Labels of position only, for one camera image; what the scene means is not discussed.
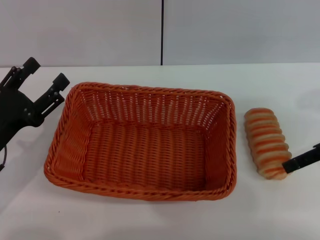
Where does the orange woven plastic basket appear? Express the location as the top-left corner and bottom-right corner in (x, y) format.
(43, 81), (238, 203)

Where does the thin black cable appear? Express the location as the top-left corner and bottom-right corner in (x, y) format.
(0, 144), (9, 174)

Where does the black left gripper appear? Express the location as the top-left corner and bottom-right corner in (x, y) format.
(0, 56), (71, 151)

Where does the striped orange cream bread loaf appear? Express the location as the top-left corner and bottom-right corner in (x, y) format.
(243, 107), (293, 181)

